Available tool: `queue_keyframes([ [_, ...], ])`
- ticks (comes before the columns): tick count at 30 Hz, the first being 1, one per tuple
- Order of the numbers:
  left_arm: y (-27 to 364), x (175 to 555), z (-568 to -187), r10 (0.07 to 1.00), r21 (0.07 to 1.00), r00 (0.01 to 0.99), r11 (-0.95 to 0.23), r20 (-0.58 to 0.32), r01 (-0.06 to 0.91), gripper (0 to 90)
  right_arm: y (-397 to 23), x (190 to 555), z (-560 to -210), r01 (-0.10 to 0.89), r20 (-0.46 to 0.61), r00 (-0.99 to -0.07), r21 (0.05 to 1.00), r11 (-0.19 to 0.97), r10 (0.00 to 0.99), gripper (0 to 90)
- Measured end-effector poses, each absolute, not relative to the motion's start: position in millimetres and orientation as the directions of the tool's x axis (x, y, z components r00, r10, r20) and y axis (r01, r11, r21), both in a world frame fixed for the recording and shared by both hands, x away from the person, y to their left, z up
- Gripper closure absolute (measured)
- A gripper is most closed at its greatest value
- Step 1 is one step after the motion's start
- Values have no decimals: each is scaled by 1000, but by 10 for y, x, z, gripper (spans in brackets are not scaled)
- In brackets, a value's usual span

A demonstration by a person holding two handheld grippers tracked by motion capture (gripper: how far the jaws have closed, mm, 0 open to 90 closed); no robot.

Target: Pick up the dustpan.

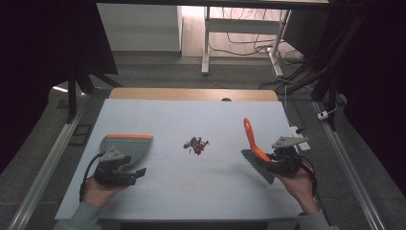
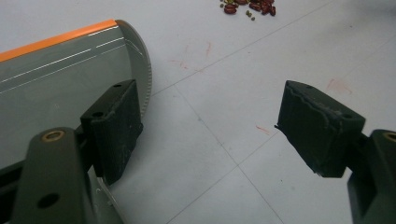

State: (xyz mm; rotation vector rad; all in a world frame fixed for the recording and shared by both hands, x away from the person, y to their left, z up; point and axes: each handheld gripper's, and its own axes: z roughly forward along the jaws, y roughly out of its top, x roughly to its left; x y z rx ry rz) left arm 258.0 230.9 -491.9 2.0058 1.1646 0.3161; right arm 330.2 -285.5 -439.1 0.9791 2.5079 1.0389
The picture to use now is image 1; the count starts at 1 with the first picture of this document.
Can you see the white power strip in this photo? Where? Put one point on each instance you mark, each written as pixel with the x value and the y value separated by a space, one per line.
pixel 303 146

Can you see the pile of red beans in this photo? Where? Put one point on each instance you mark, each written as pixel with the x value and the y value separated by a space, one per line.
pixel 196 145

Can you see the person's left hand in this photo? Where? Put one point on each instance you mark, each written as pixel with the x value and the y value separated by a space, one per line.
pixel 97 195

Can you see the white panel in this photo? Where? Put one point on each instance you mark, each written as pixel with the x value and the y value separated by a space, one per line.
pixel 140 28

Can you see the dark curtain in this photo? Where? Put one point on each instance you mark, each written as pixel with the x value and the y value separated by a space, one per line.
pixel 32 64
pixel 383 96

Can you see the aluminium floor rail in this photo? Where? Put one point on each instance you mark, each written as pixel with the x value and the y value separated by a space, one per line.
pixel 348 172
pixel 48 166

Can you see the grey dustpan with orange edge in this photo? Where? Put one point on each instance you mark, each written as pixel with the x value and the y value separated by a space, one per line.
pixel 137 150

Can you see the black metal stand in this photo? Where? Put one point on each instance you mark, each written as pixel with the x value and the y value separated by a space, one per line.
pixel 72 96
pixel 332 92

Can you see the white desk frame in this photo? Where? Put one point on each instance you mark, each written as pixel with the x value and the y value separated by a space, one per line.
pixel 206 48

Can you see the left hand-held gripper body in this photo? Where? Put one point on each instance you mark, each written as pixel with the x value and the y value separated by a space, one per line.
pixel 110 169

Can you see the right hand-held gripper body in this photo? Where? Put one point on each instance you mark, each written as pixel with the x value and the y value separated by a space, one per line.
pixel 287 159

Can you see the wooden table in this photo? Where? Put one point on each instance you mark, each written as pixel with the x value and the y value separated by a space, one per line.
pixel 191 94

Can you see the pale blue table board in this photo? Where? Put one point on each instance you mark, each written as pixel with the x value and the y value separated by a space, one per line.
pixel 191 191

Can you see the small white plug adapter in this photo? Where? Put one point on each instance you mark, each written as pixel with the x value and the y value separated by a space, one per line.
pixel 323 115

